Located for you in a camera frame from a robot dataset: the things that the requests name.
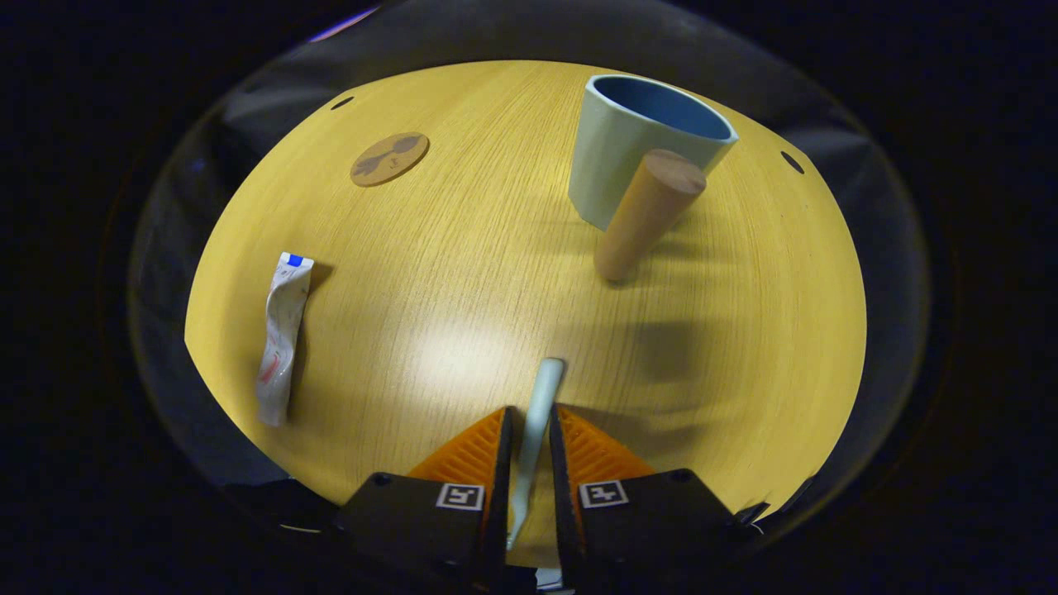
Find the pale cup with wooden handle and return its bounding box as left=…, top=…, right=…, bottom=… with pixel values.
left=568, top=74, right=739, bottom=283

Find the wooden desktop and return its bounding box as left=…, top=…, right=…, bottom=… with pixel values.
left=183, top=59, right=867, bottom=571

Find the pale green toothbrush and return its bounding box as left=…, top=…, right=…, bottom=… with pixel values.
left=506, top=357, right=567, bottom=553

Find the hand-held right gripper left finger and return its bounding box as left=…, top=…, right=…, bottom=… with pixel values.
left=334, top=406, right=516, bottom=595

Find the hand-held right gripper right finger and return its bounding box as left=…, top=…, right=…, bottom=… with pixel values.
left=547, top=402, right=749, bottom=595

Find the round brown coaster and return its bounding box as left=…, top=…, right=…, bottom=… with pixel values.
left=350, top=132, right=431, bottom=188

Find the white toothpaste tube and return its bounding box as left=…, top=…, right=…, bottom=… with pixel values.
left=255, top=252, right=315, bottom=428

